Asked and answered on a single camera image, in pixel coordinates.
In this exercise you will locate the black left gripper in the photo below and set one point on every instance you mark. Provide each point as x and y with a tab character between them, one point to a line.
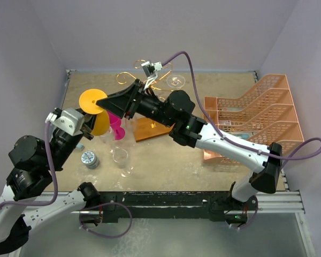
90	120

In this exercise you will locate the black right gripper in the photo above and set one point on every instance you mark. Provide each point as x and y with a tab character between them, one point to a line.
122	103

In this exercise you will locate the orange plastic goblet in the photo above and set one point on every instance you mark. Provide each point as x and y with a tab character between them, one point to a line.
87	102

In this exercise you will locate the clear wine glass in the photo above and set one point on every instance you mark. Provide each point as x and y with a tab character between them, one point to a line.
175	82
109	140
121	159

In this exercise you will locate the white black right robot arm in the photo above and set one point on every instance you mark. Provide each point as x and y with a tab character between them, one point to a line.
187	129

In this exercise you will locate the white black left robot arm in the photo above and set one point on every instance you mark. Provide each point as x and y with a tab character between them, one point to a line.
30	200

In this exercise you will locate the pink plastic goblet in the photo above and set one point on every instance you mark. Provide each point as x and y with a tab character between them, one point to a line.
115	124

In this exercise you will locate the small light blue object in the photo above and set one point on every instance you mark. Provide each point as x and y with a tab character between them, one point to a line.
80	146

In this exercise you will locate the small round tin can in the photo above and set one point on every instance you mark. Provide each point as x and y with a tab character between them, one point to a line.
90	160

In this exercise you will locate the peach plastic file organizer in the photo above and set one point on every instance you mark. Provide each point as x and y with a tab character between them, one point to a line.
264	114

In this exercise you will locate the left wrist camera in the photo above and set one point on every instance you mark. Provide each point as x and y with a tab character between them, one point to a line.
68	120

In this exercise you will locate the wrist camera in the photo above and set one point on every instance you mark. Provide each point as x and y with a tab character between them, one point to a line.
151	71
68	120

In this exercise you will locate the gold wire wine glass rack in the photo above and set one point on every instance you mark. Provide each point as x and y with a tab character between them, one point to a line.
145	128

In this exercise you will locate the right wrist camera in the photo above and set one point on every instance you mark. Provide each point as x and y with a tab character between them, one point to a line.
151	71

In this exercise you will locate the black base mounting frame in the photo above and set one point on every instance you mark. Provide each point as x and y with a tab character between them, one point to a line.
215	206

